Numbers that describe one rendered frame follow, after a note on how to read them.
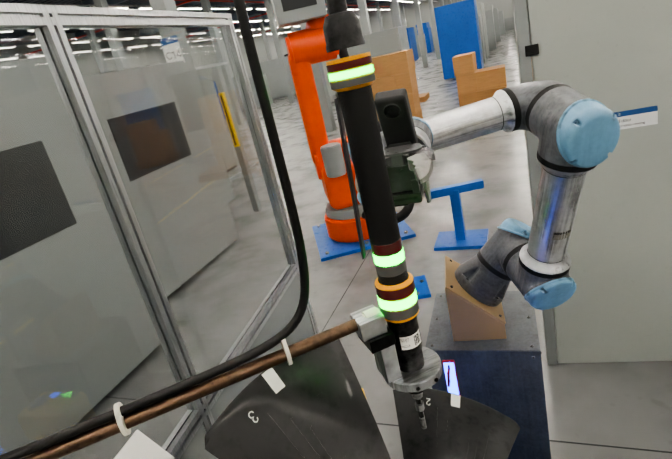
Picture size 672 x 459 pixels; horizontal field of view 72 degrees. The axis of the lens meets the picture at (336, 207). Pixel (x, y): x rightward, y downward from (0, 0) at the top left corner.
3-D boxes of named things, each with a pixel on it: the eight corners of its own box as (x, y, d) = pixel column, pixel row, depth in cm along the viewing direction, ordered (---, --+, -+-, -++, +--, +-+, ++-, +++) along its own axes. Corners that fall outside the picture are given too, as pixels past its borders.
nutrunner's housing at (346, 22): (410, 405, 53) (319, -21, 39) (394, 386, 57) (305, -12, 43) (438, 391, 55) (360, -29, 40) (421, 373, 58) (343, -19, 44)
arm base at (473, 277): (455, 261, 141) (474, 237, 137) (498, 288, 140) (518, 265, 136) (453, 285, 128) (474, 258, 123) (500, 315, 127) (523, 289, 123)
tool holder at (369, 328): (385, 410, 50) (367, 334, 47) (359, 374, 57) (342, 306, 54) (454, 376, 53) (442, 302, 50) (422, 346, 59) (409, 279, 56)
